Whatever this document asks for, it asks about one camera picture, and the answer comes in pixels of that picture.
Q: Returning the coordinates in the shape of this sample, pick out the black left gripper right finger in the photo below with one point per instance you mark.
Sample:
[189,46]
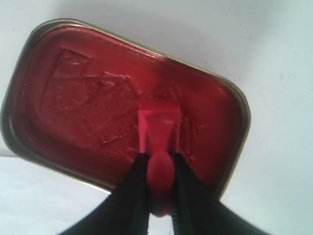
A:
[196,211]

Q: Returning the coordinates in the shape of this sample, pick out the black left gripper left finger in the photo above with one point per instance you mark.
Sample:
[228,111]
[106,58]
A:
[125,211]

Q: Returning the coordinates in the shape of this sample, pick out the red ink pad tin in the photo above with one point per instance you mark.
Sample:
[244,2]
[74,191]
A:
[72,106]

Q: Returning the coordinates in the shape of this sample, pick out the red rubber stamp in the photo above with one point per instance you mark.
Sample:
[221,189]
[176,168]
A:
[159,129]

